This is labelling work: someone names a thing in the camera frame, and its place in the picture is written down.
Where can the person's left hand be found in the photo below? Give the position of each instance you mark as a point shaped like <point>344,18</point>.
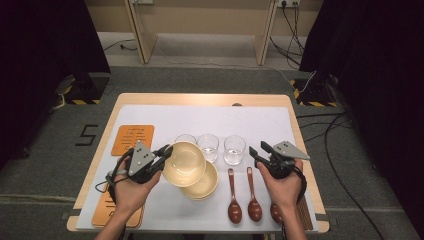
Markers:
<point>133,196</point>

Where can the clear drinking glass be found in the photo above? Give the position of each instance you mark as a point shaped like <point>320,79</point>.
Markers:
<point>234,150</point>
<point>185,137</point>
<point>208,146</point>

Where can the white wall socket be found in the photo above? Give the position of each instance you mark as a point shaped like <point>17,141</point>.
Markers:
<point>289,4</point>
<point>142,1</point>

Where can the person's right hand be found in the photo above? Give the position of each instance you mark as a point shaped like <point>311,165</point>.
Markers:
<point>285,193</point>

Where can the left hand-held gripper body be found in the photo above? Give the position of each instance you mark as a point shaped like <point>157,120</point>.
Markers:
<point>141,166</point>

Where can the carved wooden coaster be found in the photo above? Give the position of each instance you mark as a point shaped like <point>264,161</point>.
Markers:
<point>100,213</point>
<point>126,136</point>

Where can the brown wooden spoon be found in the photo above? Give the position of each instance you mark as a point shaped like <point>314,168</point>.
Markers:
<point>254,210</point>
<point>275,213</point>
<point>234,211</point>

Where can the cream bowl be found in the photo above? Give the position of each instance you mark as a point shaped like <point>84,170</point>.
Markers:
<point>206,185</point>
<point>186,166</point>

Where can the beige wooden desk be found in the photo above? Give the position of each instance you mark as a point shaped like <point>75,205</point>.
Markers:
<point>146,43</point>

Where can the black stand base striped tape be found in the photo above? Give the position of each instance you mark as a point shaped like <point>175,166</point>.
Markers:
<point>88,86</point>
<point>316,90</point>

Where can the black curtain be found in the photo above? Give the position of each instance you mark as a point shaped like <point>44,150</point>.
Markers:
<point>40,66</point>
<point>383,83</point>

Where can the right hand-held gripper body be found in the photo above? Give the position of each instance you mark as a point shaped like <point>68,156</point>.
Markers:
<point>281,166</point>

